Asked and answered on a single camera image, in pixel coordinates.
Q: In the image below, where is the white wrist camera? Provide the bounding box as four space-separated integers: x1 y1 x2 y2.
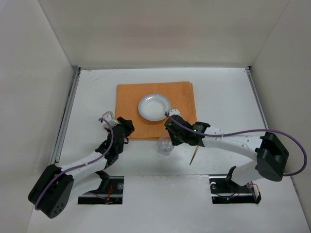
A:
168 108 181 117
99 111 119 129

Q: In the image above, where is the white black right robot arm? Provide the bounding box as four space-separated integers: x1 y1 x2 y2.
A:
165 113 289 186

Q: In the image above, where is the white paper plate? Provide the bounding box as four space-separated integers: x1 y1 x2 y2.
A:
138 93 171 121

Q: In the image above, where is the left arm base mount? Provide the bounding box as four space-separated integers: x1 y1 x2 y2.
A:
77 170 124 205

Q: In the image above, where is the right aluminium table rail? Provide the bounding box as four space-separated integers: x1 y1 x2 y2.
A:
245 66 269 129

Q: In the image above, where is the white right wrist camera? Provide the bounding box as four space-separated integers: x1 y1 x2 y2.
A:
168 108 181 117

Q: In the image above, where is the clear plastic cup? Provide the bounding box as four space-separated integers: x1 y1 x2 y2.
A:
157 136 174 156

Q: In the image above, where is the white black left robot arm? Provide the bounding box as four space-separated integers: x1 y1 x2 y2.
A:
28 114 135 219

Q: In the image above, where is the aluminium table rail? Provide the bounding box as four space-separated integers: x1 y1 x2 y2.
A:
245 66 269 129
48 66 81 165

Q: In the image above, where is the left aluminium table rail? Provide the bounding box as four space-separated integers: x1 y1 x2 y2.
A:
48 66 81 165

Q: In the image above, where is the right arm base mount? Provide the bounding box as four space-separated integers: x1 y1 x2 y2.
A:
209 175 261 204

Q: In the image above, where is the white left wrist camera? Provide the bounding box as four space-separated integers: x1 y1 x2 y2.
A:
99 111 119 129

